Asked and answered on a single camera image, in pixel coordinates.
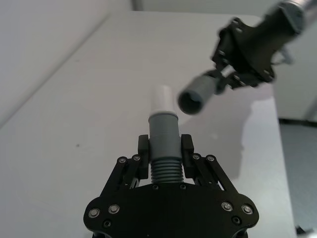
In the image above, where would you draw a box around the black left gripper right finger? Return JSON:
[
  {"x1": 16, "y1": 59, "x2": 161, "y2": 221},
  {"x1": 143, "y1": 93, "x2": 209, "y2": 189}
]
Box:
[{"x1": 180, "y1": 133, "x2": 239, "y2": 197}]

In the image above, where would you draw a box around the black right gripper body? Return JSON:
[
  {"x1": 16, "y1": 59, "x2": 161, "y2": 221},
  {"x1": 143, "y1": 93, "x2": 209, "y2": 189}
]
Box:
[{"x1": 210, "y1": 4, "x2": 306, "y2": 88}]

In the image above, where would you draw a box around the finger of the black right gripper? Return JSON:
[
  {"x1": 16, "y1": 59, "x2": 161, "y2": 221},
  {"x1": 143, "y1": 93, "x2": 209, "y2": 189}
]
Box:
[
  {"x1": 213, "y1": 60, "x2": 234, "y2": 96},
  {"x1": 229, "y1": 70, "x2": 260, "y2": 91}
]

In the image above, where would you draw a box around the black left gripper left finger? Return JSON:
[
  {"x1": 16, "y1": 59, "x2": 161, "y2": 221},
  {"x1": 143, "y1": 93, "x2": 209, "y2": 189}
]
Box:
[{"x1": 98, "y1": 134, "x2": 152, "y2": 198}]

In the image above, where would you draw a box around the grey threaded fitting white tip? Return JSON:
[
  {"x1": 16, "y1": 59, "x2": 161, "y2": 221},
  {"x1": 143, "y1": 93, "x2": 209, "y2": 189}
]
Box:
[{"x1": 147, "y1": 84, "x2": 184, "y2": 184}]

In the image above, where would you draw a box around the grey tube socket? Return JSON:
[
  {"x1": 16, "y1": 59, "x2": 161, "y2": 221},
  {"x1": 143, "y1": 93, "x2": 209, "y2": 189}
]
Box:
[{"x1": 177, "y1": 65, "x2": 235, "y2": 116}]

